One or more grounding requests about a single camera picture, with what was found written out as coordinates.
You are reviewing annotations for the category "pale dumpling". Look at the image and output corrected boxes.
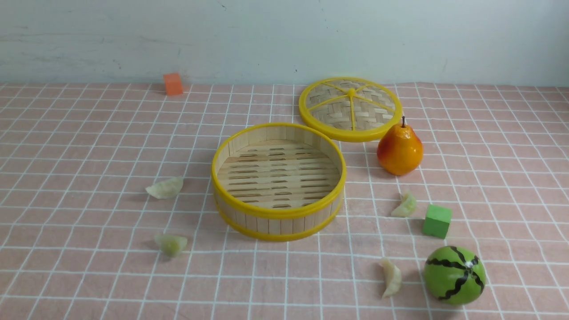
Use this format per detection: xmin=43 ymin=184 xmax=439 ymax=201
xmin=154 ymin=234 xmax=188 ymax=258
xmin=380 ymin=257 xmax=402 ymax=299
xmin=391 ymin=191 xmax=417 ymax=217
xmin=145 ymin=176 xmax=184 ymax=199

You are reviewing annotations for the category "yellow-rimmed bamboo steamer tray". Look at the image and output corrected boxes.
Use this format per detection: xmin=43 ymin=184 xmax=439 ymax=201
xmin=211 ymin=123 xmax=347 ymax=242

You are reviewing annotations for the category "yellow woven steamer lid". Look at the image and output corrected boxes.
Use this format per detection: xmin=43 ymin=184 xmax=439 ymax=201
xmin=298 ymin=77 xmax=403 ymax=142

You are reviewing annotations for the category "orange toy pear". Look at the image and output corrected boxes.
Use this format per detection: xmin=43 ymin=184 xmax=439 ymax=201
xmin=377 ymin=116 xmax=424 ymax=176

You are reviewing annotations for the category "orange foam cube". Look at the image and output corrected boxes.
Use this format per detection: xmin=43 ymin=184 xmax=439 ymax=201
xmin=163 ymin=72 xmax=184 ymax=96

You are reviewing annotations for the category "green foam cube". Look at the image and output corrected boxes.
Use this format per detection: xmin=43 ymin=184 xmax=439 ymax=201
xmin=422 ymin=204 xmax=453 ymax=239

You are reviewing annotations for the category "pink checked tablecloth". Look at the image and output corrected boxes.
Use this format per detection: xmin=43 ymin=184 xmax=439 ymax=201
xmin=0 ymin=83 xmax=569 ymax=320

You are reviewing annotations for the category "green toy watermelon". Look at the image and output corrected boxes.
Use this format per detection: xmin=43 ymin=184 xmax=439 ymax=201
xmin=424 ymin=246 xmax=486 ymax=305

